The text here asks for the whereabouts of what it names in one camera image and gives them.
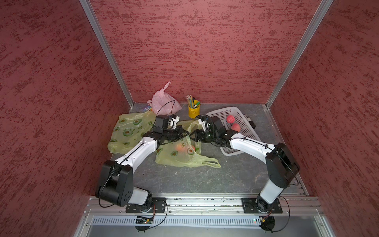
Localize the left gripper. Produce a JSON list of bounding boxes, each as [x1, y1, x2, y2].
[[163, 125, 190, 141]]

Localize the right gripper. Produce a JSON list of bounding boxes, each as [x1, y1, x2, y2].
[[188, 129, 219, 143]]

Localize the pink plastic bag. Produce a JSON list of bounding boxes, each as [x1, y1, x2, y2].
[[147, 82, 182, 115]]

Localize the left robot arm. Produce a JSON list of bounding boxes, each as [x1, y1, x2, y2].
[[95, 115, 190, 212]]

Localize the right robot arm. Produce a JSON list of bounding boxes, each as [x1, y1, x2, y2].
[[191, 115, 300, 213]]

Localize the green avocado print bag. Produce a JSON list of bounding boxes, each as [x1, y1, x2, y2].
[[108, 111, 156, 155]]

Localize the yellow pencil cup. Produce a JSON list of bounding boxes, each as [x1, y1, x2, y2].
[[188, 100, 201, 119]]

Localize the pencils in cup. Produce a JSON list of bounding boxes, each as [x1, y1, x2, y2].
[[186, 95, 200, 109]]

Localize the white plastic basket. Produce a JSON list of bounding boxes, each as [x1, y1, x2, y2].
[[206, 107, 261, 142]]

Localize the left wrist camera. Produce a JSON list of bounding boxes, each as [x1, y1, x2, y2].
[[168, 115, 180, 129]]

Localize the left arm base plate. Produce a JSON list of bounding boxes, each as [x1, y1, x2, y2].
[[125, 197, 167, 215]]

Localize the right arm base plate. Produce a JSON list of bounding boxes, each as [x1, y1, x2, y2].
[[241, 198, 283, 215]]

